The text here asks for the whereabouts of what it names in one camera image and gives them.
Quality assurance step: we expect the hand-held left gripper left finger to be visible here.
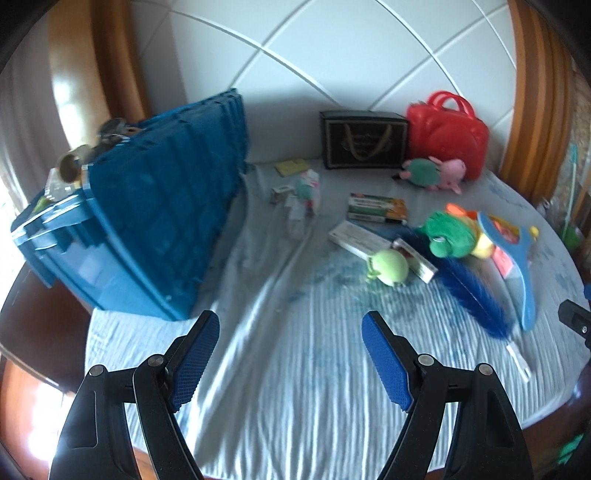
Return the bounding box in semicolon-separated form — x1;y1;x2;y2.
50;310;221;480

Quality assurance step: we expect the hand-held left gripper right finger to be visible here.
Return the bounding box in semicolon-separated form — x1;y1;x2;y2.
361;311;534;480

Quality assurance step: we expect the blue forked plastic paddle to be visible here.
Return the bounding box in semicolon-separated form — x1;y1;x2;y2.
475;211;539;332

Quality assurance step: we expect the large pink floral tissue pack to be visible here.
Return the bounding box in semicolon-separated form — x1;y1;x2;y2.
489;217;522;278

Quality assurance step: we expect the green pear plush toy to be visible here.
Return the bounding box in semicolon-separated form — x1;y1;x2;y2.
366;249;411;286

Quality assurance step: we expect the blue feather duster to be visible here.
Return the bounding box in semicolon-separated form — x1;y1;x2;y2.
402;231;532;381

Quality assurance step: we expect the green frog plush toy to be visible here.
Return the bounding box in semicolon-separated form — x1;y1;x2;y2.
416;203;497;259

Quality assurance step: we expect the blue plastic storage crate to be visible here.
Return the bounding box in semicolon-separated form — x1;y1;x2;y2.
10;89;250;321

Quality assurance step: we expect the white lint roller refill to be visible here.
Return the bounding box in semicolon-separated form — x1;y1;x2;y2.
59;144;93;182

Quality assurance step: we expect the silver metal tool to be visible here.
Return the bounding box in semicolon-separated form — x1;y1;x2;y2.
97;119;139;148

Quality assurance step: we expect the pale blue striped tablecloth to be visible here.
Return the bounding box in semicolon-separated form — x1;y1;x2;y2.
85;159;585;478

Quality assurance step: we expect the green broom stick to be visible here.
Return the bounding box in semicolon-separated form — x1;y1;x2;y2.
556;143;585;250

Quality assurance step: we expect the slim pink and white box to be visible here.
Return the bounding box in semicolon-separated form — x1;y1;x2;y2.
392;237;438;283

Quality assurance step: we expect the green plastic item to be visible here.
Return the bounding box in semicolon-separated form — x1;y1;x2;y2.
556;434;585;467

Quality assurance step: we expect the white and blue medicine box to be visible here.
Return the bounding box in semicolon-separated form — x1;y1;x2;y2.
329;220;393;257

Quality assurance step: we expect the green and orange medicine box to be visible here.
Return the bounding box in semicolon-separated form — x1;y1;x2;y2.
346;193;409;226

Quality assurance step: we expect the clear plastic bottle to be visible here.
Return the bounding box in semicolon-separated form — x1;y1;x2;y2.
284;196;315;241

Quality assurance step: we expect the small pink tissue pack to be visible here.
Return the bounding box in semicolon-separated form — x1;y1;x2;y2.
293;170;321;217

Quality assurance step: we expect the pink pig plush toy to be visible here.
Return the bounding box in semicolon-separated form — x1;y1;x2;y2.
392;156;468;195

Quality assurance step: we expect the red bear-shaped suitcase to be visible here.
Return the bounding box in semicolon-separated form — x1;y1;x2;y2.
406;90;490;180

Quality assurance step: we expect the yellow sticky notepad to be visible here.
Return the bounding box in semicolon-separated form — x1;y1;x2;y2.
274;158;309;177

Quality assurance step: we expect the curved wooden frame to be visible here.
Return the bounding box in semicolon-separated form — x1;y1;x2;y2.
46;0;151;153
499;0;578;204

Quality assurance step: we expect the black gift box gold handle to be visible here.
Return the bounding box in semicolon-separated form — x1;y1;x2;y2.
320;110;411;171

